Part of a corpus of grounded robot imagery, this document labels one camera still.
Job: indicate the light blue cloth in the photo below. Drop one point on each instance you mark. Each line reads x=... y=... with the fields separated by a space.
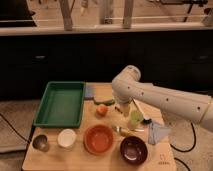
x=157 y=132

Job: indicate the gold spoon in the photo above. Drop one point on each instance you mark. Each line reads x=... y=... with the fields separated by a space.
x=125 y=131

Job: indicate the white cup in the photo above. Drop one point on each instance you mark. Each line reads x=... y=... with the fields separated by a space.
x=66 y=138

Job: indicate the green pea pod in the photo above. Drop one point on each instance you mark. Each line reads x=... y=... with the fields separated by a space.
x=105 y=102

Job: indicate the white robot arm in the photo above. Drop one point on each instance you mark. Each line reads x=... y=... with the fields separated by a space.
x=197 y=108

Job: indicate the orange bowl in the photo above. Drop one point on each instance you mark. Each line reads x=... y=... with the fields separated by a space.
x=98 y=139

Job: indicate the white handled brush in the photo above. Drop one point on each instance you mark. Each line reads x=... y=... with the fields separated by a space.
x=146 y=119

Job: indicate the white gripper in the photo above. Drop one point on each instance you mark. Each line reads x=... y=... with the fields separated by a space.
x=125 y=109

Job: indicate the orange apple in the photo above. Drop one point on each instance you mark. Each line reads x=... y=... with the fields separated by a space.
x=102 y=110

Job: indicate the green plastic tray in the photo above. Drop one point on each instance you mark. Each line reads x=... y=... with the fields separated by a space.
x=61 y=105

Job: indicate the chocolate bar block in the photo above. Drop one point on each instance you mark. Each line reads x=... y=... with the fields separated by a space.
x=118 y=109

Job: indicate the blue sponge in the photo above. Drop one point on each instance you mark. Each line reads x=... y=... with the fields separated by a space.
x=89 y=92

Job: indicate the small metal cup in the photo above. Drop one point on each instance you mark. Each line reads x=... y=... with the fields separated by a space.
x=40 y=143

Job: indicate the dark purple bowl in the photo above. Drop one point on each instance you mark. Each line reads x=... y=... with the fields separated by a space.
x=133 y=150

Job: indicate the green plastic cup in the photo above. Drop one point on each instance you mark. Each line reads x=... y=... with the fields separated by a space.
x=135 y=118

